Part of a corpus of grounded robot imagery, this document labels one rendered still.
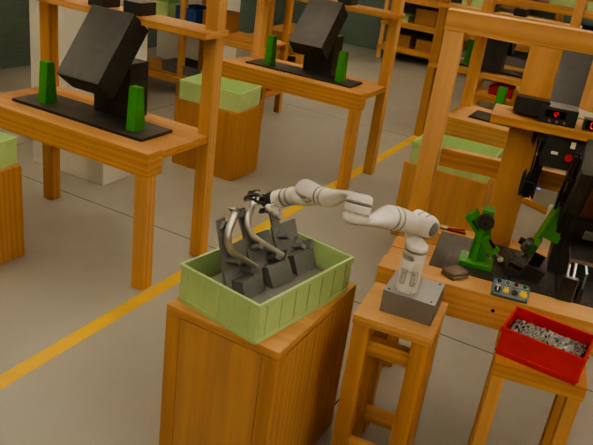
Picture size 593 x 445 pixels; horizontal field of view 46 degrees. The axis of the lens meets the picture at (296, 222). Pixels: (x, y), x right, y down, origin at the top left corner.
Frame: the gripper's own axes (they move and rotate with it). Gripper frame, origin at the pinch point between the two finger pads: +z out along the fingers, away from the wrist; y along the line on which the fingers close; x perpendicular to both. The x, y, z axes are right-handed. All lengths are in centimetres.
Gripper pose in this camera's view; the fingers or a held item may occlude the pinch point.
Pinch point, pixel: (252, 205)
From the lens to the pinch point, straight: 284.2
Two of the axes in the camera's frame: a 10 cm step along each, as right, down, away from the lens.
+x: -2.8, 8.4, -4.6
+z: -7.1, 1.4, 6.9
